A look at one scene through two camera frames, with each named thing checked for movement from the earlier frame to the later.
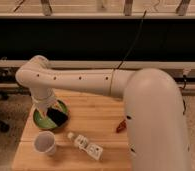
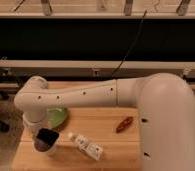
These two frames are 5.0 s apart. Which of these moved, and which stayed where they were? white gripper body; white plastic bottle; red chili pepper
Moved: white gripper body
Stayed: white plastic bottle; red chili pepper
